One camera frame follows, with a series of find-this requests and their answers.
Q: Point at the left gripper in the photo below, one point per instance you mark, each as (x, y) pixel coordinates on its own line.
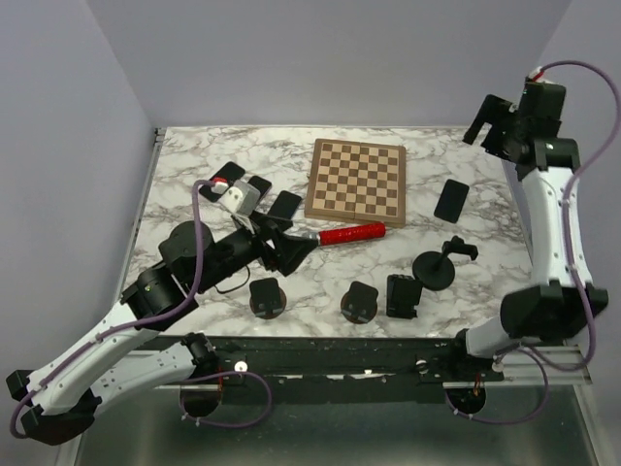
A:
(289, 251)

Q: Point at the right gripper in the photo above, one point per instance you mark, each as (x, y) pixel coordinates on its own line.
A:
(492, 108)

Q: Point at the black phone blue case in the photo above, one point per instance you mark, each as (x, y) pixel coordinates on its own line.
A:
(285, 206)

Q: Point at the black phone purple case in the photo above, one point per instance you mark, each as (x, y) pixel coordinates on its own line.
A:
(261, 184)

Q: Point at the black round-base phone holder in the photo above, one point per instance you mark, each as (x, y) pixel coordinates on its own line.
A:
(435, 270)

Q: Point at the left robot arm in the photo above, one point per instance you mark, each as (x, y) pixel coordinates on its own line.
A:
(59, 401)

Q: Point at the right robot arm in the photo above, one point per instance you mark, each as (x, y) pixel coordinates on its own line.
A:
(561, 298)

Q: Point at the left round wooden phone stand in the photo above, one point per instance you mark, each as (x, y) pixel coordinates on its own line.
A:
(267, 300)

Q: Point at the round wooden phone stand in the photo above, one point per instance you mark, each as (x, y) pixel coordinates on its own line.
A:
(267, 300)
(359, 304)

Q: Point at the black folding phone stand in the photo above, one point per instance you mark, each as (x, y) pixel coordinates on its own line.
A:
(403, 295)

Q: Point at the wooden chessboard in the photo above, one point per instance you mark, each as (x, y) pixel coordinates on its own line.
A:
(357, 182)

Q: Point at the red glitter toy microphone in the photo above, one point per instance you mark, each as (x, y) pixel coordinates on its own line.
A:
(347, 235)

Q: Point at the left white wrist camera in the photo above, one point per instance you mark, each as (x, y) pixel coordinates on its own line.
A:
(240, 199)

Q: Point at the black mounting rail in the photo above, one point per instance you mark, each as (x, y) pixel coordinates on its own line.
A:
(319, 371)

